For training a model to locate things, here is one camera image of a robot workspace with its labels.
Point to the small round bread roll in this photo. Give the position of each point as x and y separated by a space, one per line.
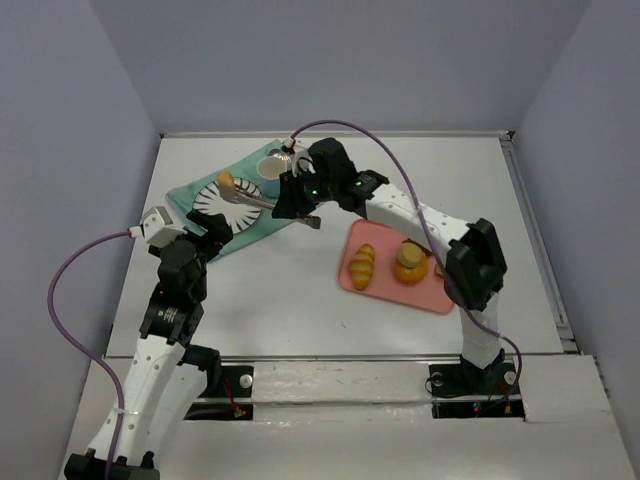
225 179

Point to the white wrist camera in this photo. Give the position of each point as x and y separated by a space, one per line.
156 228
299 158

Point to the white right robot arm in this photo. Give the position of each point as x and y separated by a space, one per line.
469 253

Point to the orange round bun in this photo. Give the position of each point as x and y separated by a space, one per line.
410 276

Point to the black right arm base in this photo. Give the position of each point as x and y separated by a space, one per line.
456 397

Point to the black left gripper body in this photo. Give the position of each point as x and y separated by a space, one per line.
210 226

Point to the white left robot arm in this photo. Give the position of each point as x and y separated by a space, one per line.
167 372

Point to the dark chocolate bread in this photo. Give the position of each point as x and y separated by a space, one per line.
425 250

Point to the striped croissant bread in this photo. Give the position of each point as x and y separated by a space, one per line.
361 267

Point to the silver metal tongs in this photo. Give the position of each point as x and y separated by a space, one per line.
237 195

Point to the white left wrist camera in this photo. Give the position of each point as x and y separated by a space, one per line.
156 228

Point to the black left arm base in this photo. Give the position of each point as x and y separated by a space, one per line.
230 399

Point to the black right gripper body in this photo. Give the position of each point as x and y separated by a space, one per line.
288 198

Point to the blue striped white plate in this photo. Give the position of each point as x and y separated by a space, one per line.
240 217

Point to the light blue mug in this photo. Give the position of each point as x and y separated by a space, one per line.
269 170

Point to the teal cloth mat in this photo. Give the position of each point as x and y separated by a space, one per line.
245 176

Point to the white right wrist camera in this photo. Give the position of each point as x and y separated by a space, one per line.
299 158

